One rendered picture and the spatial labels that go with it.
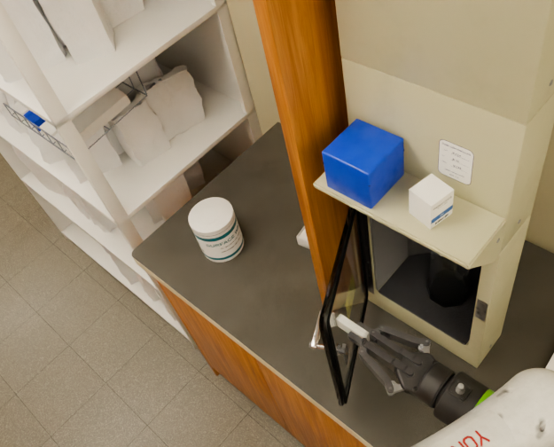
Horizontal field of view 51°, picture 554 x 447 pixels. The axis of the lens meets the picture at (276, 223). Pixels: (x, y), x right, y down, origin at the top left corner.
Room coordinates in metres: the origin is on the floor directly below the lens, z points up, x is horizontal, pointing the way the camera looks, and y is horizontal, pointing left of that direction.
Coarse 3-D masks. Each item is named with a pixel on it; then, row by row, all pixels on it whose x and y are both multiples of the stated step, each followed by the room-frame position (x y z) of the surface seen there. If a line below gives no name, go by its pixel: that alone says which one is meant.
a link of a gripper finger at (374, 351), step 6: (366, 342) 0.50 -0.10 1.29; (366, 348) 0.49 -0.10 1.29; (372, 348) 0.48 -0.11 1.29; (372, 354) 0.48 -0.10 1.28; (378, 354) 0.47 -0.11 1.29; (384, 354) 0.46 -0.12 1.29; (378, 360) 0.46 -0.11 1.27; (384, 360) 0.45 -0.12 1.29; (390, 360) 0.45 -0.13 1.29; (396, 360) 0.44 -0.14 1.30; (390, 366) 0.44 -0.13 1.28; (396, 366) 0.43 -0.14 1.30; (402, 366) 0.43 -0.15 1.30; (408, 366) 0.43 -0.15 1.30; (408, 372) 0.41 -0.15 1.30
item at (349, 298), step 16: (352, 208) 0.74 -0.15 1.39; (352, 240) 0.71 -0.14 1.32; (336, 256) 0.63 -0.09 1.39; (352, 256) 0.70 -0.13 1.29; (352, 272) 0.68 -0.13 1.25; (352, 288) 0.67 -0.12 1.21; (336, 304) 0.58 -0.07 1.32; (352, 304) 0.66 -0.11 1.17; (320, 320) 0.51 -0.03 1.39; (336, 320) 0.56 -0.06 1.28; (352, 320) 0.64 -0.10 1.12; (336, 336) 0.55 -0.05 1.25; (352, 352) 0.61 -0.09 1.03; (336, 384) 0.51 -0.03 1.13
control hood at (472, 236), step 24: (336, 192) 0.68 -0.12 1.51; (408, 192) 0.64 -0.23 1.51; (384, 216) 0.60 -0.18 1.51; (408, 216) 0.59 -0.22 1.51; (456, 216) 0.56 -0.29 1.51; (480, 216) 0.55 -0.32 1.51; (432, 240) 0.53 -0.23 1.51; (456, 240) 0.51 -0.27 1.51; (480, 240) 0.50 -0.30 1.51; (480, 264) 0.49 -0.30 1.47
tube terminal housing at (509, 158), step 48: (384, 96) 0.72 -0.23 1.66; (432, 96) 0.65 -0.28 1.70; (432, 144) 0.65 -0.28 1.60; (480, 144) 0.58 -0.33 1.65; (528, 144) 0.54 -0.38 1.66; (480, 192) 0.57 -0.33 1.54; (528, 192) 0.57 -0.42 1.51; (480, 288) 0.55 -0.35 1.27; (432, 336) 0.63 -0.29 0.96; (480, 336) 0.53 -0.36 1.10
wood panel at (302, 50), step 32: (256, 0) 0.79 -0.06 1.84; (288, 0) 0.80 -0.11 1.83; (320, 0) 0.84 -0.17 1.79; (288, 32) 0.80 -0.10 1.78; (320, 32) 0.84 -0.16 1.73; (288, 64) 0.79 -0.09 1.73; (320, 64) 0.83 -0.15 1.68; (288, 96) 0.78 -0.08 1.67; (320, 96) 0.82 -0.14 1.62; (288, 128) 0.79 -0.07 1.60; (320, 128) 0.82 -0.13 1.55; (320, 160) 0.81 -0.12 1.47; (320, 192) 0.80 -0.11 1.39; (320, 224) 0.79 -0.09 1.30; (320, 256) 0.78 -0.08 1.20; (320, 288) 0.80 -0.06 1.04
